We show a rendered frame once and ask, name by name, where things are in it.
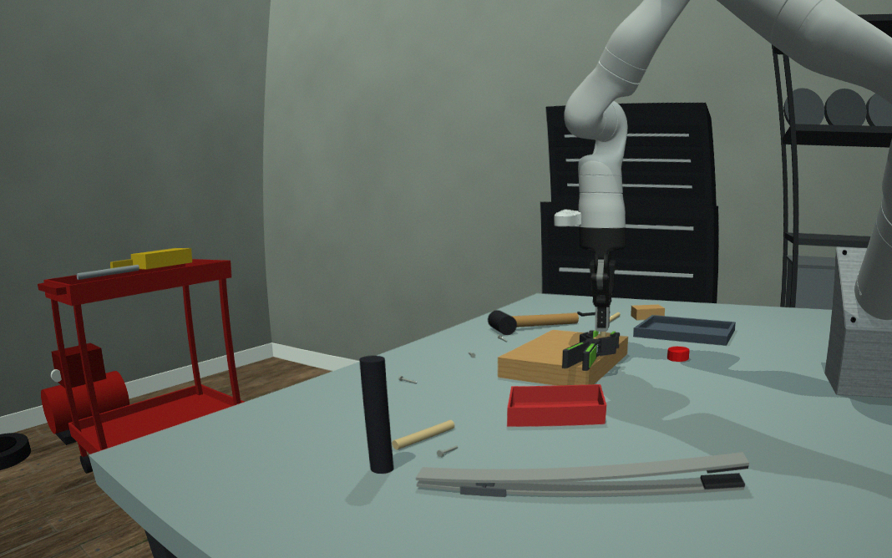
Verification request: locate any red open tray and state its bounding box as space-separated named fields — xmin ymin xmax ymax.
xmin=507 ymin=384 xmax=606 ymax=427

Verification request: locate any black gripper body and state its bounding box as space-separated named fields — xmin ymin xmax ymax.
xmin=579 ymin=227 xmax=626 ymax=283

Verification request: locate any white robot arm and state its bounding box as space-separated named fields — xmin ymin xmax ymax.
xmin=554 ymin=0 xmax=892 ymax=320

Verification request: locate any black mallet with wooden handle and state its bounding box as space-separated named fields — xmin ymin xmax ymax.
xmin=488 ymin=310 xmax=579 ymax=335

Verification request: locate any light brown wooden board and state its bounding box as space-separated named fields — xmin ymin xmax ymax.
xmin=498 ymin=330 xmax=628 ymax=386

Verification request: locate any black cylinder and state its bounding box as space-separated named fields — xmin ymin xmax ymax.
xmin=359 ymin=356 xmax=393 ymax=474

